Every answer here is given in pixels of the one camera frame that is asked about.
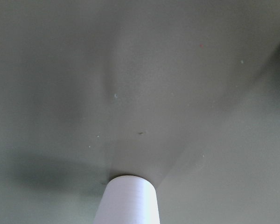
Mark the pink cup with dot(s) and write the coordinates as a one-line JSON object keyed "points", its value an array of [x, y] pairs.
{"points": [[128, 199]]}

